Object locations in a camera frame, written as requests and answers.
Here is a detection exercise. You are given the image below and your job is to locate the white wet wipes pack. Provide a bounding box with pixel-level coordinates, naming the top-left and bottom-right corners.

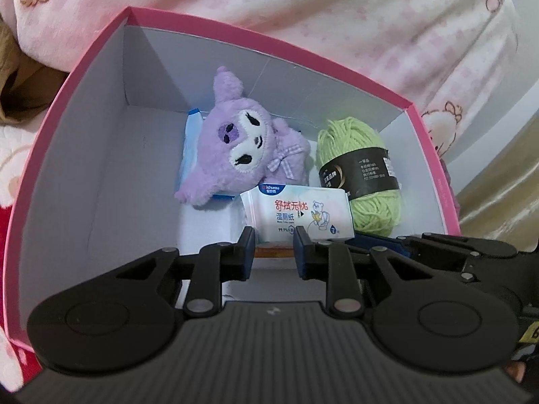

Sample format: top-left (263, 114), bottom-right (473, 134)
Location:
top-left (240, 183), bottom-right (354, 243)

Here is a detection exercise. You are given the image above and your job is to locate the purple plush toy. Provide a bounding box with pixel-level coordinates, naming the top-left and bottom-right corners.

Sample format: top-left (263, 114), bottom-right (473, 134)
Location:
top-left (172, 66), bottom-right (313, 207)

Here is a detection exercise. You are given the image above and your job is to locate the blue white tissue pack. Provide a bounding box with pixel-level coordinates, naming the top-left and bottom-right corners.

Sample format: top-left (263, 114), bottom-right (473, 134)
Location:
top-left (175, 102), bottom-right (242, 206)

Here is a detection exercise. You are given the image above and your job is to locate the green yarn ball black label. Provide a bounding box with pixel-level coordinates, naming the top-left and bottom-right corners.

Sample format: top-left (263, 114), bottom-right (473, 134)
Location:
top-left (316, 117), bottom-right (402, 236)

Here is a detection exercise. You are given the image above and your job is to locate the pink cardboard storage box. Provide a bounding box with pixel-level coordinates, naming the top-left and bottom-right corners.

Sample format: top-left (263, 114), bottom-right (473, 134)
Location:
top-left (3, 8), bottom-right (459, 347)

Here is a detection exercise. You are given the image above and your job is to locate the pink cartoon print blanket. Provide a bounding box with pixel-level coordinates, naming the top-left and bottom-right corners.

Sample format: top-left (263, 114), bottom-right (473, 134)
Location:
top-left (1, 0), bottom-right (518, 155)

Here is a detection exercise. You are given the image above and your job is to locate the red white cartoon bedsheet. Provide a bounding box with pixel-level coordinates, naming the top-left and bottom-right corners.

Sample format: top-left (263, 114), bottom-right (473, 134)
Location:
top-left (1, 118), bottom-right (40, 392)

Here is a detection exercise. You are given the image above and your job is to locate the brown pillow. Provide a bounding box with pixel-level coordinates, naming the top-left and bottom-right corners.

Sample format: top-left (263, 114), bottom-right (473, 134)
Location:
top-left (0, 20), bottom-right (68, 125)

